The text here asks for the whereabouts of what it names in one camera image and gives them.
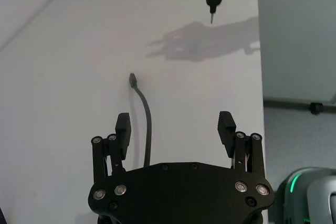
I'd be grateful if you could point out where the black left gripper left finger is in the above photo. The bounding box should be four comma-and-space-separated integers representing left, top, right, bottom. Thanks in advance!
91, 112, 132, 184

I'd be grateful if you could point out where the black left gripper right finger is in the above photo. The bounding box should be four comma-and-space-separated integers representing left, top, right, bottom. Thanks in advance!
217, 111, 264, 178

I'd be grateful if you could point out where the thin dark cable with plug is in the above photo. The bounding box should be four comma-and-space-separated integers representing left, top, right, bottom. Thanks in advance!
129, 72, 153, 167

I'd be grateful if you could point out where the grey metal rail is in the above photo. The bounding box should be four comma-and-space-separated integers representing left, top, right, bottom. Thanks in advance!
264, 97, 336, 116

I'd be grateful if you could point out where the small black rail clamp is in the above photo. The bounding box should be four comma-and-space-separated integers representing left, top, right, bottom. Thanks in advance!
309, 101, 323, 115

